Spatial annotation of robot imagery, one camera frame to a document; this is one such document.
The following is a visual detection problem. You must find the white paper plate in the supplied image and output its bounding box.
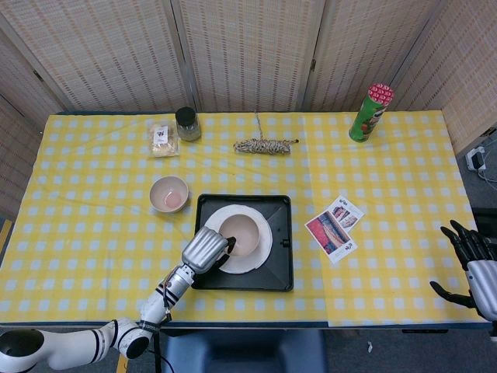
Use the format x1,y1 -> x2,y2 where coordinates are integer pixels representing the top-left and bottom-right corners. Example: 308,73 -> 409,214
204,204 -> 273,275

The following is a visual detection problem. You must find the yellow checked tablecloth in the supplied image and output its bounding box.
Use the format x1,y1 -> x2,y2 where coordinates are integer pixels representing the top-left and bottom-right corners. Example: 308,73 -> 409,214
301,110 -> 490,328
0,112 -> 331,326

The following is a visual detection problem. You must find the black white rope bundle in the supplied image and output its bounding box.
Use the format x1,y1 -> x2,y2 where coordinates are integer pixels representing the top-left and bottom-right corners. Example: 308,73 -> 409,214
232,111 -> 300,156

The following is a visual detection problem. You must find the black plastic tray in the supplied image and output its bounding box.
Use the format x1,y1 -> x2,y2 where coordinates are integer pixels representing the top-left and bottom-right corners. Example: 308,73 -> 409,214
192,193 -> 295,293

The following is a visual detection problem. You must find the glass jar black lid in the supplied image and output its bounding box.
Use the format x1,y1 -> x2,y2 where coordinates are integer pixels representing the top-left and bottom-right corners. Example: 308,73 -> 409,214
175,106 -> 203,143

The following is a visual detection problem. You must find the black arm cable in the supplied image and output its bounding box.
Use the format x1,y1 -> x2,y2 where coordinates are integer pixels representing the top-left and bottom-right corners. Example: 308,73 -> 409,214
152,279 -> 174,373

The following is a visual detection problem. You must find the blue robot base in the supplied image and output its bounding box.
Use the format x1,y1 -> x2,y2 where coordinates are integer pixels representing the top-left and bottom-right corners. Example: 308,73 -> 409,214
161,329 -> 327,373

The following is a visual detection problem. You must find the white postcard with drawings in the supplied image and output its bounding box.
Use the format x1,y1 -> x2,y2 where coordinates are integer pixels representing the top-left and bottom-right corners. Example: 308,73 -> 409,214
328,195 -> 367,234

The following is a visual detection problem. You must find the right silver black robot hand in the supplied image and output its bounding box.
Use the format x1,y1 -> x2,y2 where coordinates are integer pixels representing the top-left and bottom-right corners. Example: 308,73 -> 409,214
429,219 -> 497,322

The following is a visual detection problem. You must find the beige plastic bowl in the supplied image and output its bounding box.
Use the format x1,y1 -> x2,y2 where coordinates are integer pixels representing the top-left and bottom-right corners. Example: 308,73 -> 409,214
219,214 -> 260,258
149,176 -> 190,214

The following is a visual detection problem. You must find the woven folding screen panel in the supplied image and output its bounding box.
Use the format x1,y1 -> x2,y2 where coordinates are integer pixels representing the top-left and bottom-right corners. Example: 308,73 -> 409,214
0,0 -> 193,113
302,0 -> 443,112
170,0 -> 325,113
399,0 -> 497,156
0,30 -> 59,222

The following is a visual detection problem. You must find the green chips can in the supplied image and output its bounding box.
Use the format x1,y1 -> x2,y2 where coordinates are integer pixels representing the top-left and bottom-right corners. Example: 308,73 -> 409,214
348,82 -> 395,142

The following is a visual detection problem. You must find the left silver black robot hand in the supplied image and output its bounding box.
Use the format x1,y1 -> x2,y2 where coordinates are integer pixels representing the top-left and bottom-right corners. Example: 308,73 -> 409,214
181,226 -> 237,275

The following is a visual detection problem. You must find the clear snack bag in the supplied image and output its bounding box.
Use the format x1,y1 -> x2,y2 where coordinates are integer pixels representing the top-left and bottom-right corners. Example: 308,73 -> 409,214
149,119 -> 181,159

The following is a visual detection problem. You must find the postcard with red picture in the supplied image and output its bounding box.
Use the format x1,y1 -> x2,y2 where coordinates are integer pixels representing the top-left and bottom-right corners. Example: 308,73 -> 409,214
304,211 -> 358,265

